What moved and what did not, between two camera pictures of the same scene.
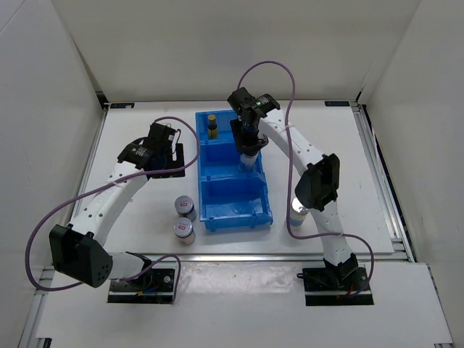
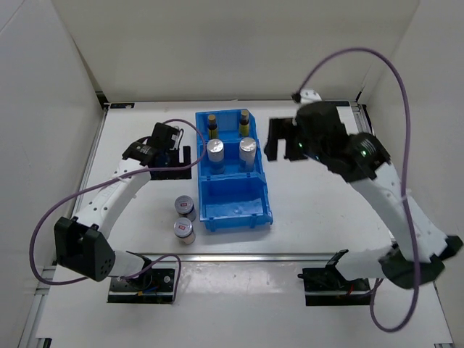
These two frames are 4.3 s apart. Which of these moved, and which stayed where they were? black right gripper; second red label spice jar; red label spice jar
Moved: black right gripper
Stayed: red label spice jar; second red label spice jar
